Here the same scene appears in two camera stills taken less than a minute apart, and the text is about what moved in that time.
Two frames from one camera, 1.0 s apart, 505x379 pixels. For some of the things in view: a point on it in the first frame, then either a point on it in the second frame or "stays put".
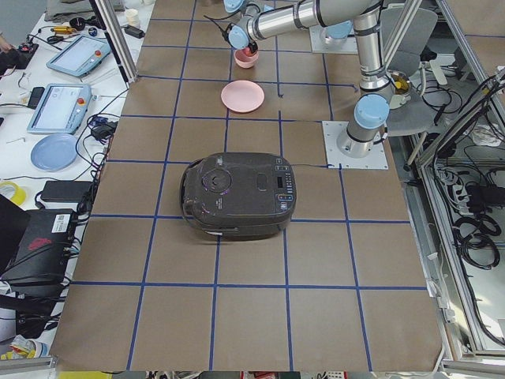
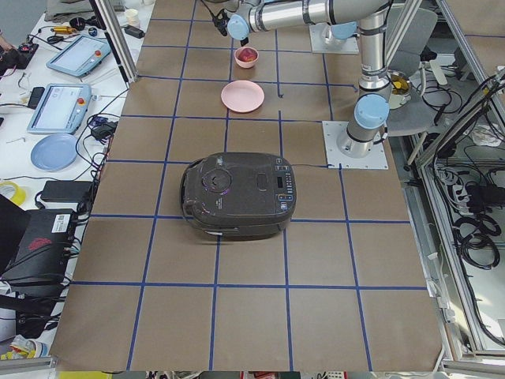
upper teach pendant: x=80 y=55 stays put
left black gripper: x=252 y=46 -> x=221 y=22
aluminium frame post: x=119 y=44 stays put
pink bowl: x=245 y=61 stays put
